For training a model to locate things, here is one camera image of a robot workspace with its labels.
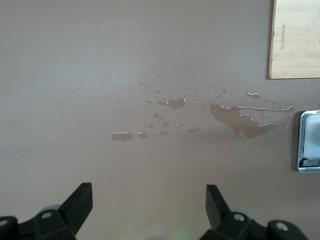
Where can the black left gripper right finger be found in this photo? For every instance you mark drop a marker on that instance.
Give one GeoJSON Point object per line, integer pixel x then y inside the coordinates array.
{"type": "Point", "coordinates": [217, 212]}

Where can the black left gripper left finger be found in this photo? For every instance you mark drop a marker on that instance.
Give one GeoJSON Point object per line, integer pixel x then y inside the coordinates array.
{"type": "Point", "coordinates": [75, 212]}

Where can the silver digital kitchen scale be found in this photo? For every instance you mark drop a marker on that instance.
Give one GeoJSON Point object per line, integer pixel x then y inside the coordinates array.
{"type": "Point", "coordinates": [310, 135]}

